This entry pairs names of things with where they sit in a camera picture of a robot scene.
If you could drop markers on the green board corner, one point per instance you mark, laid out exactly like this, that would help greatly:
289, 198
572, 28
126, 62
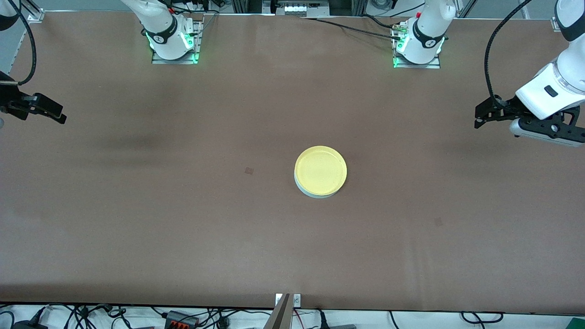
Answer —
578, 325

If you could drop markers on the small metal table bracket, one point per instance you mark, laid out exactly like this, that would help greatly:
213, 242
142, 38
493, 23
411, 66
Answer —
297, 300

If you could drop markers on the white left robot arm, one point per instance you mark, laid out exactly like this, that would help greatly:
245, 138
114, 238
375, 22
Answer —
427, 27

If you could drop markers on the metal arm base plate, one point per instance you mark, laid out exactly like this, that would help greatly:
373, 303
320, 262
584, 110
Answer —
173, 61
418, 66

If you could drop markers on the black left camera mount bracket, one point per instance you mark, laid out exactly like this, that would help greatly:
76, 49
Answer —
548, 128

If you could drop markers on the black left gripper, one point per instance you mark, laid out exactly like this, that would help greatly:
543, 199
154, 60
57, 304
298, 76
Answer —
506, 108

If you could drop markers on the black floor device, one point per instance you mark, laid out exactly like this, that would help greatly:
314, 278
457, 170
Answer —
27, 325

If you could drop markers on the white terminal block device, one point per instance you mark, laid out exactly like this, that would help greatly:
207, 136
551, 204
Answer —
297, 10

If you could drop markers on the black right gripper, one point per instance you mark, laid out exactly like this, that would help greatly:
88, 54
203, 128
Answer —
9, 98

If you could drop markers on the light green plate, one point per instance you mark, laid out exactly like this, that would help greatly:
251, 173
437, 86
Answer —
306, 194

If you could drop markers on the yellow plate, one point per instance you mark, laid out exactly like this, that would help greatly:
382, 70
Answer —
320, 171

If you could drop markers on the black orange power strip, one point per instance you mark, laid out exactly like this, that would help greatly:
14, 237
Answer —
180, 320

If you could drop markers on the aluminium corner bracket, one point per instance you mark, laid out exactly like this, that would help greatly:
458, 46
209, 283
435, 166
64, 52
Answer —
36, 15
558, 23

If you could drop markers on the grey slanted beam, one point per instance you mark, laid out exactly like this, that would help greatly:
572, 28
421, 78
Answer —
279, 317

